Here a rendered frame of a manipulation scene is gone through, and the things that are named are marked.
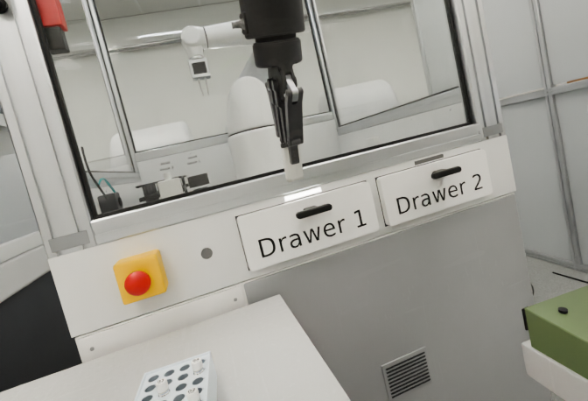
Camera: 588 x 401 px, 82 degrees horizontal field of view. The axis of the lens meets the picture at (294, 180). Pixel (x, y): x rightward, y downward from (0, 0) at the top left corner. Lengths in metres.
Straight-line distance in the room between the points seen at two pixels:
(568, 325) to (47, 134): 0.76
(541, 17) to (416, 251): 1.75
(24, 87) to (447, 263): 0.92
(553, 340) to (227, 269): 0.51
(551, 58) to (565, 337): 1.98
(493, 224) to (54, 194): 0.94
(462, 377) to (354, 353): 0.30
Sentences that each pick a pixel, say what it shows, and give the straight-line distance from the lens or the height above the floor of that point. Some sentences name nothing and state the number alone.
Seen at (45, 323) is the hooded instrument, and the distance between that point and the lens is 1.54.
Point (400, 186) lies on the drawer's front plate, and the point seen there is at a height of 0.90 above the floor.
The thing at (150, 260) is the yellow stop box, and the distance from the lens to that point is 0.64.
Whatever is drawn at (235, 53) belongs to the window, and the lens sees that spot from 0.73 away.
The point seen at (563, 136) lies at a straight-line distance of 2.33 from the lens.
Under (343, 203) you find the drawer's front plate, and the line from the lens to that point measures 0.71.
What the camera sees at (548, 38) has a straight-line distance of 2.33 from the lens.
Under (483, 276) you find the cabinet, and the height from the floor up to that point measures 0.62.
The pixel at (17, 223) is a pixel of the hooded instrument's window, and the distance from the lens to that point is 1.51.
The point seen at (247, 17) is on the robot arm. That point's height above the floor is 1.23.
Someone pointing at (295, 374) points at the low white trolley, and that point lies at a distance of 0.48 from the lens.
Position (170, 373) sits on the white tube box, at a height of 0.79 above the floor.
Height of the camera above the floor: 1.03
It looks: 5 degrees down
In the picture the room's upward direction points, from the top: 13 degrees counter-clockwise
